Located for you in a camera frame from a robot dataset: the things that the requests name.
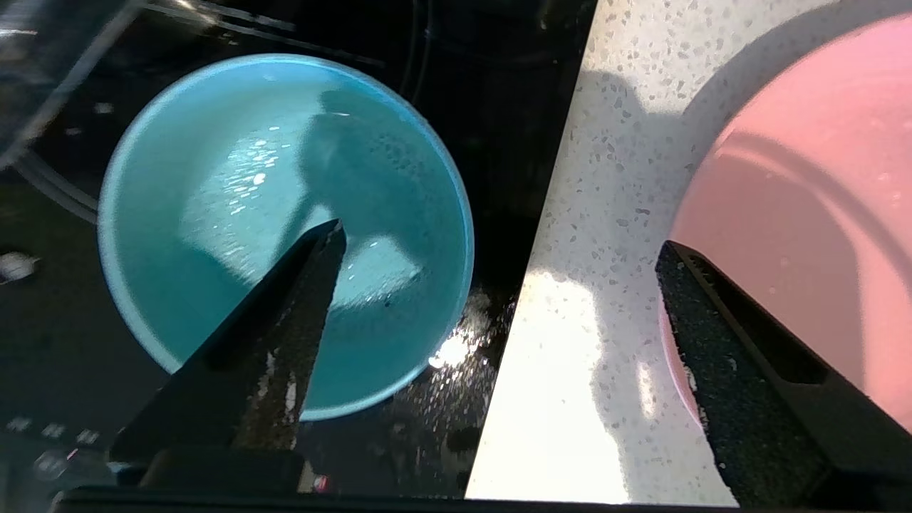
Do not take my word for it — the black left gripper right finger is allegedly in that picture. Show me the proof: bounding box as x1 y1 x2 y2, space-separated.
654 240 912 508

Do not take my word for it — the pink plate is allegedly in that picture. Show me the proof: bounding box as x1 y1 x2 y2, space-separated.
659 13 912 435

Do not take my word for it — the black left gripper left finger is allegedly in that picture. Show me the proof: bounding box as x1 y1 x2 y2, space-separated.
108 218 348 492

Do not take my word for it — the teal bowl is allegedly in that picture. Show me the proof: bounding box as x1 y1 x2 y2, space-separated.
98 54 476 421

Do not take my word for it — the black induction cooktop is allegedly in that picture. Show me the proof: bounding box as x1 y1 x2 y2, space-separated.
0 0 599 499

